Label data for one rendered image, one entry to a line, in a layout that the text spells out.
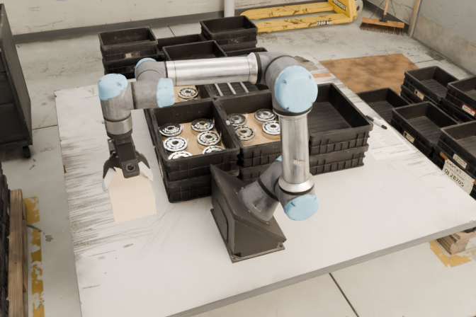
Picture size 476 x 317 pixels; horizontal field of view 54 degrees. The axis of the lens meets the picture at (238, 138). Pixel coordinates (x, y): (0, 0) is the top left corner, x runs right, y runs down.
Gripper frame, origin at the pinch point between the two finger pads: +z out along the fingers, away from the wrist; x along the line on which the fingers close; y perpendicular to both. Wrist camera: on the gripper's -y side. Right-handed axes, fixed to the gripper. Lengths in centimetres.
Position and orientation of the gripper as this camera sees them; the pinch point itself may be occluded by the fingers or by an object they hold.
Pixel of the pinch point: (129, 187)
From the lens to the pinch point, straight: 143.5
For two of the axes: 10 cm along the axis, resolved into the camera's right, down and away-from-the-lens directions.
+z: -0.2, 8.1, 5.8
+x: -9.3, 1.9, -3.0
